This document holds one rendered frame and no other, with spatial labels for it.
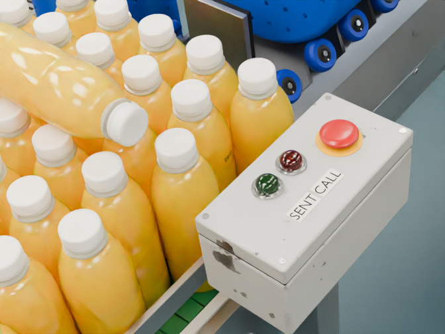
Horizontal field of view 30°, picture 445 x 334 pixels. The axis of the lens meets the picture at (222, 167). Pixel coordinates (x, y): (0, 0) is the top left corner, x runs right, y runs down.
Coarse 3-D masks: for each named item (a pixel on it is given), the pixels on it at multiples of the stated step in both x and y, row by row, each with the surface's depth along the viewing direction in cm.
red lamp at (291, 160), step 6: (288, 150) 75; (294, 150) 75; (282, 156) 75; (288, 156) 75; (294, 156) 75; (300, 156) 75; (282, 162) 75; (288, 162) 74; (294, 162) 74; (300, 162) 75; (288, 168) 75; (294, 168) 75
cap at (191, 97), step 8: (184, 80) 85; (192, 80) 85; (200, 80) 85; (176, 88) 84; (184, 88) 84; (192, 88) 84; (200, 88) 84; (208, 88) 84; (176, 96) 83; (184, 96) 83; (192, 96) 83; (200, 96) 83; (208, 96) 84; (176, 104) 83; (184, 104) 83; (192, 104) 83; (200, 104) 83; (208, 104) 84; (184, 112) 83; (192, 112) 83; (200, 112) 84
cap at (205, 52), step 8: (192, 40) 89; (200, 40) 89; (208, 40) 89; (216, 40) 89; (192, 48) 89; (200, 48) 88; (208, 48) 88; (216, 48) 88; (192, 56) 88; (200, 56) 87; (208, 56) 87; (216, 56) 88; (192, 64) 89; (200, 64) 88; (208, 64) 88; (216, 64) 89
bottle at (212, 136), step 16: (176, 112) 85; (208, 112) 84; (192, 128) 85; (208, 128) 85; (224, 128) 87; (208, 144) 85; (224, 144) 87; (208, 160) 86; (224, 160) 88; (224, 176) 89
